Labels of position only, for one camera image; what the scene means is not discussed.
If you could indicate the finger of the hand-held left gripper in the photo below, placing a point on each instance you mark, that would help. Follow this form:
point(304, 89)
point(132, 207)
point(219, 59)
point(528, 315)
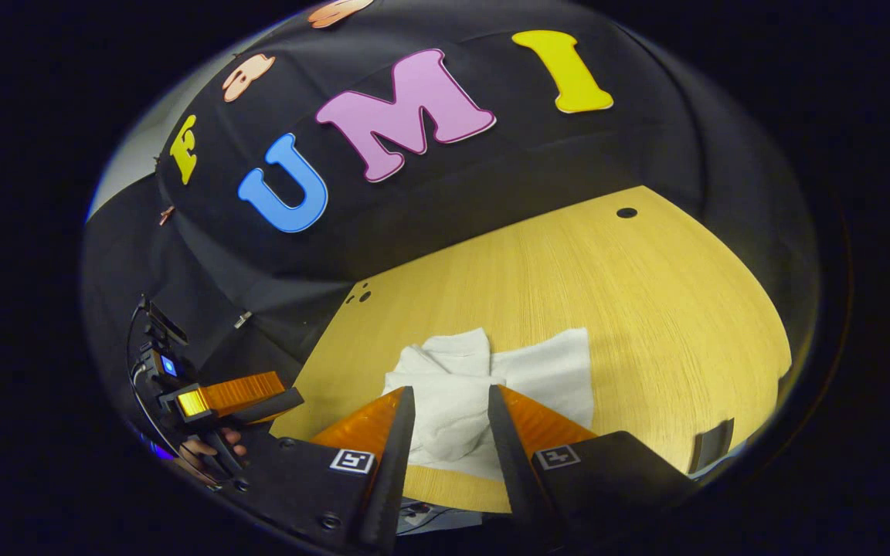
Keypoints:
point(244, 394)

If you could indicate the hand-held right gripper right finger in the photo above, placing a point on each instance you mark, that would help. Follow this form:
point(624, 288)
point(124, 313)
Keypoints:
point(514, 471)

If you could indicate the white cloth clip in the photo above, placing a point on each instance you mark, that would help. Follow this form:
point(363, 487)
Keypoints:
point(242, 319)

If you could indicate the white jeans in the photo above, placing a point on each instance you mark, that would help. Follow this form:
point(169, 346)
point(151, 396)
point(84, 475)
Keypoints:
point(453, 401)

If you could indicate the pink cloth clip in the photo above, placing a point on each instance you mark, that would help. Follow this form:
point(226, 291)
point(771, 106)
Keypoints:
point(167, 215)

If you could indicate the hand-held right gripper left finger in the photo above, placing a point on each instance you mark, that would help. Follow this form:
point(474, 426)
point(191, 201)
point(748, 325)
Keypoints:
point(399, 463)

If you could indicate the black backdrop cloth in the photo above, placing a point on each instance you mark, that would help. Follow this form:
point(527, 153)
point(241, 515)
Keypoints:
point(491, 177)

